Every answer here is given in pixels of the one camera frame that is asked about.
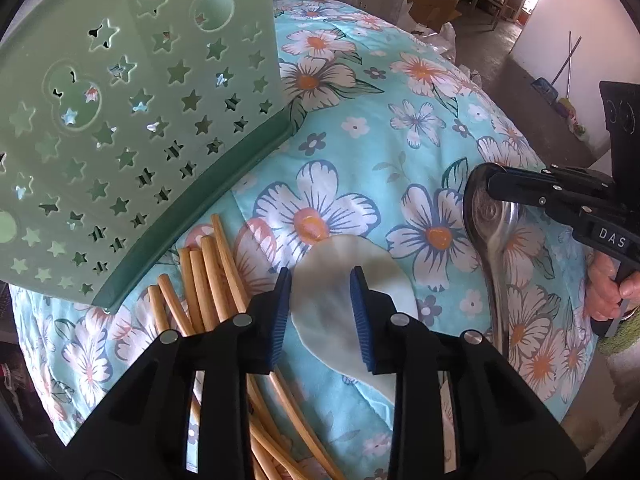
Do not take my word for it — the white soup spoon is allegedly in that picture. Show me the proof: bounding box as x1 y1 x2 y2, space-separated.
290 235 418 406

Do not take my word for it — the green knitted cloth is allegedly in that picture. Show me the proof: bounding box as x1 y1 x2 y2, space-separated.
597 310 640 358

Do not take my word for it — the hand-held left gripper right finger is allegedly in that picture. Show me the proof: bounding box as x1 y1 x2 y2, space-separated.
348 266 586 480

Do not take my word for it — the cardboard box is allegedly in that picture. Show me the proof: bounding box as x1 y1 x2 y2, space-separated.
404 0 462 28

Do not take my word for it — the green star-cutout utensil holder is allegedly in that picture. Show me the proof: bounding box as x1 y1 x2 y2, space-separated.
0 0 293 313

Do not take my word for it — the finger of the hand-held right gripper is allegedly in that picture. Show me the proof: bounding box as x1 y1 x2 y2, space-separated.
492 165 613 188
486 180 608 217

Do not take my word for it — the colourful plastic container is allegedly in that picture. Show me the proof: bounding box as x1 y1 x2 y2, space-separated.
556 97 590 145

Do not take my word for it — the person's right hand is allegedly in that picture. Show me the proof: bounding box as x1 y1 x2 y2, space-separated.
586 255 640 318

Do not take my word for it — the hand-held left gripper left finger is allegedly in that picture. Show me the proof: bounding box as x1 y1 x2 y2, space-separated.
65 267 293 480

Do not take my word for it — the metal spoon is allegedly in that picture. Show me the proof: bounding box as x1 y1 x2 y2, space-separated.
462 162 526 361

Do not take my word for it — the white plastic bag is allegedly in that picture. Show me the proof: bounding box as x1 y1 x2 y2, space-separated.
411 22 483 83

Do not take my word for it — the blue dustpan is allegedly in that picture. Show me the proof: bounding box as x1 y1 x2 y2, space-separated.
531 76 560 106

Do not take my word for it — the pile of wooden chopsticks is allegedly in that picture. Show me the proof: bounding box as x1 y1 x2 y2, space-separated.
147 213 346 480

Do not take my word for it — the floral turquoise blanket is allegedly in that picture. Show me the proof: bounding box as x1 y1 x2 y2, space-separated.
10 0 601 480

